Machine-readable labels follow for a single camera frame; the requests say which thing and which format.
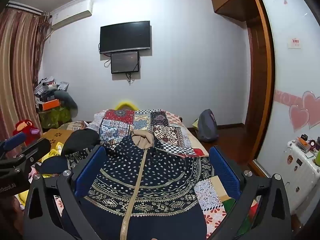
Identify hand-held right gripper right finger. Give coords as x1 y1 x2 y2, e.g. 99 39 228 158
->
209 145 293 240

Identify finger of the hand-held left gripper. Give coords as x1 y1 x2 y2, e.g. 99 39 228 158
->
0 132 28 153
0 138 52 167

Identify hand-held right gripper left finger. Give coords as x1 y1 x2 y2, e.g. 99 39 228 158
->
22 145 108 240

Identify navy patterned zip hoodie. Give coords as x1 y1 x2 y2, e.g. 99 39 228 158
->
61 129 215 240

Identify red plush bird toy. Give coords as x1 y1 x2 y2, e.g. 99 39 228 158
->
12 119 42 146

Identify yellow cloth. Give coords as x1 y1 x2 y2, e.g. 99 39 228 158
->
37 142 66 163

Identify mustard flower print blanket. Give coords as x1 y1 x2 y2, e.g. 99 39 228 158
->
41 129 73 143

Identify dark navy cloth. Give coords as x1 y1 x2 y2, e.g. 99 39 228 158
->
40 155 70 174

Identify black garment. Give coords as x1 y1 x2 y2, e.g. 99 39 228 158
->
61 129 101 156

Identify green patterned cloth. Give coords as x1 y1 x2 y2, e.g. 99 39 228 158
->
39 106 72 130

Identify striped pillow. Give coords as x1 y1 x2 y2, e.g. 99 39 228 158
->
59 121 89 132

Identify grey backpack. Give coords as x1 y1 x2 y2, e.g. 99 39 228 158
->
197 109 219 142

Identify grey plush pillow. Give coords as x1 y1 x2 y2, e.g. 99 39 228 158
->
54 90 78 118

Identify pile of papers and boxes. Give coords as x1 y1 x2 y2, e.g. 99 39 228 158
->
34 76 69 103

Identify patchwork printed blanket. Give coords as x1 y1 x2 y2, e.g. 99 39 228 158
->
40 109 263 240

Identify brown striped curtain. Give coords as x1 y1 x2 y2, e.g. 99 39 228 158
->
0 6 50 155

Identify white hard suitcase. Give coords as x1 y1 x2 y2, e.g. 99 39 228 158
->
274 139 320 213

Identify clear box with orange lid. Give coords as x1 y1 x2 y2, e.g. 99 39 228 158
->
295 137 312 153

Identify wooden wardrobe with sliding door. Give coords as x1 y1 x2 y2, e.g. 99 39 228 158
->
210 0 320 178

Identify white air conditioner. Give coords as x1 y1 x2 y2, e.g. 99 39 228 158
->
50 0 93 29

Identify yellow ring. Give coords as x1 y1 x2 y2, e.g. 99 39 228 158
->
114 101 139 111

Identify small black wall monitor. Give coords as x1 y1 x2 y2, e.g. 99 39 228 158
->
111 51 140 74

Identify black wall television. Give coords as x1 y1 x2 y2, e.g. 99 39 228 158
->
99 21 151 55

